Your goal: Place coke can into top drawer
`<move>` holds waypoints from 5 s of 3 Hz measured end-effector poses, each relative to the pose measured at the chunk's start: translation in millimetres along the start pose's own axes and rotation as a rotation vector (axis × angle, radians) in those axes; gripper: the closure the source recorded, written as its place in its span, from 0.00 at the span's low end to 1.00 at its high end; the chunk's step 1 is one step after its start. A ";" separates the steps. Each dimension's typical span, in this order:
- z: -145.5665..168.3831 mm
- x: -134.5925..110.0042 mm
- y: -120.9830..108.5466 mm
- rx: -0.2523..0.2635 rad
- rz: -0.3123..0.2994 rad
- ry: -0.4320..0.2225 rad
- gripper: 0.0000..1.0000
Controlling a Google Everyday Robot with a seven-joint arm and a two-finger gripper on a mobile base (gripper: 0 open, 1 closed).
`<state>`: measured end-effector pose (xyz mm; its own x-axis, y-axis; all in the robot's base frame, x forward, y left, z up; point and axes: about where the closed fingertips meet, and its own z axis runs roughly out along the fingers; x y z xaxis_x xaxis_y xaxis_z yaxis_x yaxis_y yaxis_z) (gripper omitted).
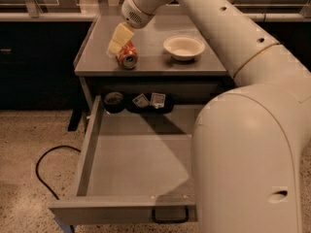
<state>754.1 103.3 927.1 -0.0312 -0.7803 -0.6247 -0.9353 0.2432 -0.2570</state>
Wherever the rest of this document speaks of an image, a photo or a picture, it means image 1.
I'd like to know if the white packet right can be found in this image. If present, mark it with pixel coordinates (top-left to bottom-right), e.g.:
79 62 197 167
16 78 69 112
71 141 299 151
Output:
151 93 165 109

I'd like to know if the black tray with packets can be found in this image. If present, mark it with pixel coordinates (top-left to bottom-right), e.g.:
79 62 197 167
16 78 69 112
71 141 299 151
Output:
125 92 174 114

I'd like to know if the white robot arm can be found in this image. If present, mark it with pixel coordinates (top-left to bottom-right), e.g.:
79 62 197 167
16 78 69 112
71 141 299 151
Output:
107 0 311 233

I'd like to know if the orange coke can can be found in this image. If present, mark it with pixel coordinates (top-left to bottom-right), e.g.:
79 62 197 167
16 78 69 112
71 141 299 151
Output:
117 41 138 70

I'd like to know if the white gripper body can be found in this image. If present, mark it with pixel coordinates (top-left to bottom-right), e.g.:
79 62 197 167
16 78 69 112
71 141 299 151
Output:
121 0 172 29

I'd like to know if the black cable on floor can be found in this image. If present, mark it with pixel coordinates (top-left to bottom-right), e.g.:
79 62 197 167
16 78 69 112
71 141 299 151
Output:
34 145 82 201

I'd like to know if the open grey top drawer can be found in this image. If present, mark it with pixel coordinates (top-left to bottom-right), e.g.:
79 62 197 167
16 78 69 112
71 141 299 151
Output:
49 97 202 225

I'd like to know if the grey cabinet with top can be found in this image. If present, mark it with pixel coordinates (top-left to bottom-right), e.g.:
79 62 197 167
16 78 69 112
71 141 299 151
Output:
75 6 234 106

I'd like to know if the black drawer handle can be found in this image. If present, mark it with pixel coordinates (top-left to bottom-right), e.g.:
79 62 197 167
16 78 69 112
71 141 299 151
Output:
152 207 190 224

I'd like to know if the black round container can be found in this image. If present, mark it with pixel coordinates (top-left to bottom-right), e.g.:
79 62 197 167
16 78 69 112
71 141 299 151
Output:
103 92 124 114

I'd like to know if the white packet left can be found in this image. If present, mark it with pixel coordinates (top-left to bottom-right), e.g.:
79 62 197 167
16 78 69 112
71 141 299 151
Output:
132 93 150 109

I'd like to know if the white packet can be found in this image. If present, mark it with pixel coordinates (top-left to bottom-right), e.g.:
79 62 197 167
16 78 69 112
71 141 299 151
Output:
151 93 165 109
132 93 150 109

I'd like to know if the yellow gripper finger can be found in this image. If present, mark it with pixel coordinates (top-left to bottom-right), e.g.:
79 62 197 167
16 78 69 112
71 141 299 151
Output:
107 22 135 57

